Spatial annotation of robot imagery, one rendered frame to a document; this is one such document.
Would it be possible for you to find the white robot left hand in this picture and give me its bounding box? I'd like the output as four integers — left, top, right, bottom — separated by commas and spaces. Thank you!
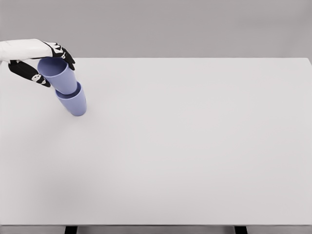
8, 38, 76, 88

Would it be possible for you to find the blue plastic cup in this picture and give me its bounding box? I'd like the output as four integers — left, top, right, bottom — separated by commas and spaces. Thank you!
55, 81, 87, 117
37, 56, 78, 95

